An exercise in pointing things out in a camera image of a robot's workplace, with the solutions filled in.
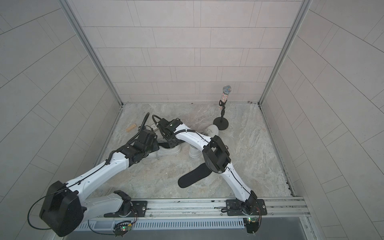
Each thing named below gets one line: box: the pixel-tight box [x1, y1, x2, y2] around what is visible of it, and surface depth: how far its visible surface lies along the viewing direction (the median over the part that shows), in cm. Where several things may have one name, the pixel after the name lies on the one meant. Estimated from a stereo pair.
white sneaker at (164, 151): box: [144, 144, 182, 159], surface depth 86 cm
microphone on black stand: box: [213, 85, 232, 131], surface depth 96 cm
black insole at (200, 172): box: [178, 162, 213, 188], surface depth 83 cm
